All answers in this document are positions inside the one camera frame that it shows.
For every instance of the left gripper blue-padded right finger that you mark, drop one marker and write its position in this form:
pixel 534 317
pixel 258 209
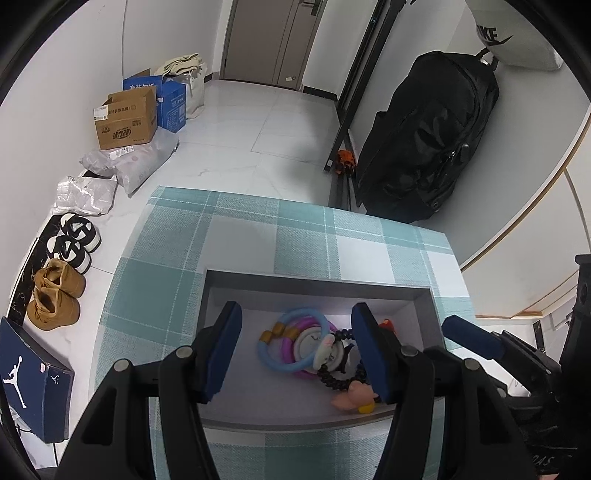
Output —
pixel 480 439

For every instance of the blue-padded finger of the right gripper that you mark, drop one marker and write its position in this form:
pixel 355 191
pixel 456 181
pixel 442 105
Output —
pixel 472 337

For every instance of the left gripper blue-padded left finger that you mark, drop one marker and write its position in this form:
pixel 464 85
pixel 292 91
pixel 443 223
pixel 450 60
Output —
pixel 112 438

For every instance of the red cartoon charm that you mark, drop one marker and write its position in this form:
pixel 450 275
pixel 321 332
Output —
pixel 388 325

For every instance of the white round pin badge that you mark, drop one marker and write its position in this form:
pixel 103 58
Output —
pixel 307 343

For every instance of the blue Jordan shoe box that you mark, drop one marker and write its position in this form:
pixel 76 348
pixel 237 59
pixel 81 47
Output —
pixel 36 384

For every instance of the teal plaid tablecloth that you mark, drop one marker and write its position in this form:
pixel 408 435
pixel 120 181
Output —
pixel 153 300

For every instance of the tan suede boot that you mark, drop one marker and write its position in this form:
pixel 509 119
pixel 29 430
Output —
pixel 60 275
pixel 50 308

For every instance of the grey open gift box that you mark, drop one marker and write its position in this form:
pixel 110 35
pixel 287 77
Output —
pixel 256 398

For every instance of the black backpack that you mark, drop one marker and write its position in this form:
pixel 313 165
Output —
pixel 419 147

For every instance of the orange small object on floor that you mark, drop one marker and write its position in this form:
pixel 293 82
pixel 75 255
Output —
pixel 345 163

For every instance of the silver plastic parcel bag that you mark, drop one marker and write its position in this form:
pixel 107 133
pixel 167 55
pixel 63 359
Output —
pixel 84 196

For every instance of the grey plastic parcel bag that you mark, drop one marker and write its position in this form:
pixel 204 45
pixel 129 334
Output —
pixel 132 165

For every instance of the white Nike bag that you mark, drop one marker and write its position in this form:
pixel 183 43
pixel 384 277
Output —
pixel 511 38

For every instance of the brown cardboard box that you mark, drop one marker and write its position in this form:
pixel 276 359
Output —
pixel 126 118

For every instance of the blue cardboard box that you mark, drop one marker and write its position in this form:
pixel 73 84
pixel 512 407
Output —
pixel 170 99

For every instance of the grey door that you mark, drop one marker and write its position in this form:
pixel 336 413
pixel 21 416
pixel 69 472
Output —
pixel 268 42

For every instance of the beige tote bag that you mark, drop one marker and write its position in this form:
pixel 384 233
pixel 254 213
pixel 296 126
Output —
pixel 189 70

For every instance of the black folded metal frame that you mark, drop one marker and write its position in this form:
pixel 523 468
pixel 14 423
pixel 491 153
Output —
pixel 371 46

